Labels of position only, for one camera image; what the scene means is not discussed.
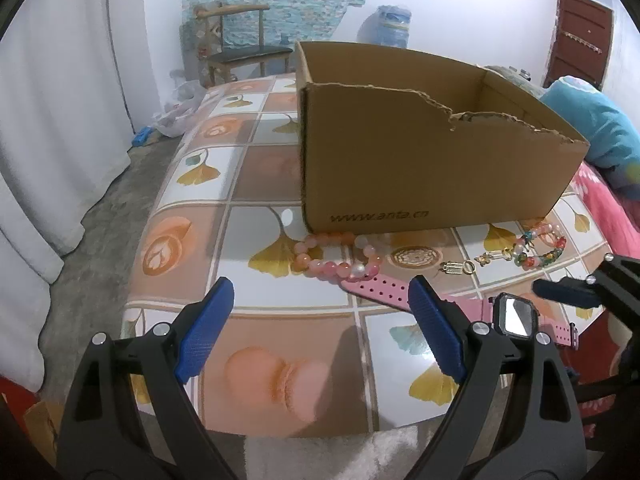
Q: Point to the dark red door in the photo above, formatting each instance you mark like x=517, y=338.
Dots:
x=582, y=42

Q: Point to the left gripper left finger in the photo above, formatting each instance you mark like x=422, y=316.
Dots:
x=101, y=434

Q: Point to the white curtain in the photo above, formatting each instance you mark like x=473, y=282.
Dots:
x=65, y=136

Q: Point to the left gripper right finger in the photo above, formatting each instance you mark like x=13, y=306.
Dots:
x=540, y=436

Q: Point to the blue water jug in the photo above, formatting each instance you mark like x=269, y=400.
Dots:
x=388, y=26

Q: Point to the brown cardboard box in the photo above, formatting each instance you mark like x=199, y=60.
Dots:
x=395, y=140

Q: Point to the white plastic bag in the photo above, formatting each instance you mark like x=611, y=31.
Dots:
x=178, y=115

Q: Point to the patterned tile tablecloth board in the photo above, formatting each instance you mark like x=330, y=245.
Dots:
x=314, y=346

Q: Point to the gold butterfly charm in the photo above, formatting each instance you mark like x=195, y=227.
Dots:
x=488, y=257

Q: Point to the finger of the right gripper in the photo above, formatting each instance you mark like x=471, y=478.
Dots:
x=570, y=291

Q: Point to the wooden chair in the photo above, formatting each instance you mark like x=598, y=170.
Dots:
x=221, y=53

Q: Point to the teal pillow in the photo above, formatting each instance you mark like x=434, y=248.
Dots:
x=614, y=142

